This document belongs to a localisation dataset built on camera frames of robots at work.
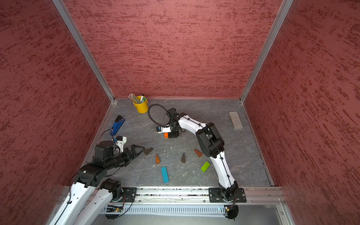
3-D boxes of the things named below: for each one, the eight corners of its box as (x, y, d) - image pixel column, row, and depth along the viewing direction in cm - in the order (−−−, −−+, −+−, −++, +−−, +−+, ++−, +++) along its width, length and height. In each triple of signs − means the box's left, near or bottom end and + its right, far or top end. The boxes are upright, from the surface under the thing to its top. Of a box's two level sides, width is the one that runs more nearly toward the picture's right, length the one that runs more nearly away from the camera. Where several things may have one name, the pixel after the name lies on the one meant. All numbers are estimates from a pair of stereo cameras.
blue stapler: (110, 135, 100) (108, 131, 97) (120, 118, 110) (117, 115, 106) (116, 136, 100) (113, 132, 96) (125, 119, 109) (123, 115, 106)
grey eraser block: (233, 130, 104) (234, 127, 101) (228, 113, 114) (229, 110, 112) (242, 130, 104) (243, 128, 101) (236, 113, 115) (238, 110, 112)
